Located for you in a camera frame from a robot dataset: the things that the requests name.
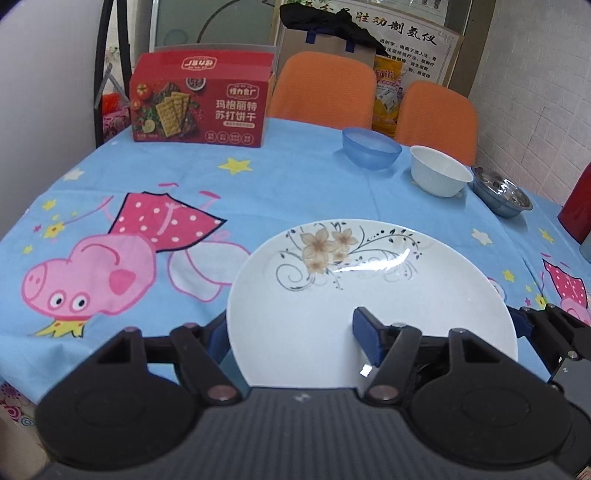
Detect orange chair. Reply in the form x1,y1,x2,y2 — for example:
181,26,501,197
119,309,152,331
268,52,378,131
394,80,479,166

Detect white floral plate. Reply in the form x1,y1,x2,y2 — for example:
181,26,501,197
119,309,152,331
226,219,519,389

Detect red thermos flask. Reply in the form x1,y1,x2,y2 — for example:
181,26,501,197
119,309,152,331
557,161,591,246

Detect blue cartoon pig tablecloth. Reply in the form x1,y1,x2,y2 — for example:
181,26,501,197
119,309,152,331
0,114,591,418

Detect cardboard box with black cloth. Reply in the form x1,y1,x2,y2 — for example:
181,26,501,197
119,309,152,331
276,21,377,77

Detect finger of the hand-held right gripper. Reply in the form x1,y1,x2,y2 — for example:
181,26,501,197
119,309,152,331
510,302,591,385

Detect black metal frame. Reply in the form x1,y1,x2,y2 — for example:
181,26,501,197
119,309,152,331
93,0,132,149

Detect red floral fabric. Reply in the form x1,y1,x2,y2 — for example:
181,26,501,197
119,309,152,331
99,91,134,141

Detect pink floral cloth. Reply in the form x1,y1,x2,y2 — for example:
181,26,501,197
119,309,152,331
0,379,40,423

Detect red cracker box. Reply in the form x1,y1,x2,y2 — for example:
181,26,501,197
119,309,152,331
128,51,276,150

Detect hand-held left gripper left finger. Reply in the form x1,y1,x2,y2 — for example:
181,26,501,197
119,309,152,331
95,311,244,405

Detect blue plastic bowl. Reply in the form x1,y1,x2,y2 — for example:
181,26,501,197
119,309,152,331
342,128,403,172

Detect white bowl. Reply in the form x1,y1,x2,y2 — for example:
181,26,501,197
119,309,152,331
410,145,474,199

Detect wall poster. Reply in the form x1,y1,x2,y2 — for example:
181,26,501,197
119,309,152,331
276,0,465,99

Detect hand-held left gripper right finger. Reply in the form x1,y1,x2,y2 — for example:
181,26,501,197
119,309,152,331
353,306,502,404

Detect black cloth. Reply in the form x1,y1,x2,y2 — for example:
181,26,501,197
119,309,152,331
279,2,385,52

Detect stainless steel bowl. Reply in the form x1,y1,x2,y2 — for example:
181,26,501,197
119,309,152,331
470,165,534,219

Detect yellow snack bag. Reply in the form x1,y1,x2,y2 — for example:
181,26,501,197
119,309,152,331
371,55,410,138

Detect frosted glass panel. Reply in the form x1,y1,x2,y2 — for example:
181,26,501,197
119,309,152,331
150,0,280,52

